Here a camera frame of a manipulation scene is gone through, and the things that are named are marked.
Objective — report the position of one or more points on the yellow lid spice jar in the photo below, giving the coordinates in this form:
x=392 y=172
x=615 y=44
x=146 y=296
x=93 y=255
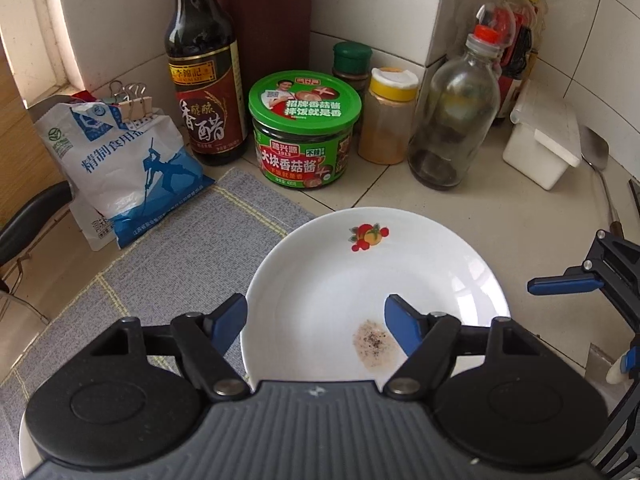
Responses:
x=388 y=110

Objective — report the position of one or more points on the bamboo cutting board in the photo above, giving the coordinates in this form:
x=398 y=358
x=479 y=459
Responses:
x=26 y=168

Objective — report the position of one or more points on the dark red knife block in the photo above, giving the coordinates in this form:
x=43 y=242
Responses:
x=273 y=36

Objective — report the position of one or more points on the santoku knife black handle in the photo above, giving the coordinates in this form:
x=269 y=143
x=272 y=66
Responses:
x=26 y=224

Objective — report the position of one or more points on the white plastic lidded box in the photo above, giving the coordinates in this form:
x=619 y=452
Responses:
x=544 y=140

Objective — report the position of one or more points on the red label sauce bottle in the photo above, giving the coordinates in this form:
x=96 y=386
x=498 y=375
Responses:
x=514 y=59

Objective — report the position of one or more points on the grey checked table mat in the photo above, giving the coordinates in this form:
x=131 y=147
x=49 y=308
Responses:
x=195 y=259

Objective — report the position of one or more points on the green lid mushroom sauce jar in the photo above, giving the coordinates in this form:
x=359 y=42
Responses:
x=303 y=123

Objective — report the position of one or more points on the metal wire board rack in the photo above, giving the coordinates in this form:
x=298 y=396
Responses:
x=9 y=293

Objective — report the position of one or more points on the clear glass bottle red cap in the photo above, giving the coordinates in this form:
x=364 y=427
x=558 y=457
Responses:
x=462 y=102

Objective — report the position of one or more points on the oil bottle gold cap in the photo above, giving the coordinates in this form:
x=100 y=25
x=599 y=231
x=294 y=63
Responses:
x=498 y=16

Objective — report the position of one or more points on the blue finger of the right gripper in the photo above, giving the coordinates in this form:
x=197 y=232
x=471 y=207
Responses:
x=565 y=284

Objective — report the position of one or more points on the metal binder clips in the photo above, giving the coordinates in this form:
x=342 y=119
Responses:
x=132 y=100

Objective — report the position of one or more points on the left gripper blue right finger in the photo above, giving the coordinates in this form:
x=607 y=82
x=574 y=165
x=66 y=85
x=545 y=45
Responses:
x=428 y=341

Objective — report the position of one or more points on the dark vinegar bottle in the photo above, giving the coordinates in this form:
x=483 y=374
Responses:
x=203 y=60

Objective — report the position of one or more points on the green lid small jar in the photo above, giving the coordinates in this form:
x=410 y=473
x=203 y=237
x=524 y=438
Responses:
x=351 y=64

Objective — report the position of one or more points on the blue white salt bag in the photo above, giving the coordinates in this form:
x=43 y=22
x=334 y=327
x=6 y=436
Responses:
x=133 y=173

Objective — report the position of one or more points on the white plate with pepper stain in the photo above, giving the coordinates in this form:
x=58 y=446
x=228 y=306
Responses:
x=315 y=352

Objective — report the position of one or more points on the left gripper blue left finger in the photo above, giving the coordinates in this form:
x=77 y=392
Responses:
x=203 y=340

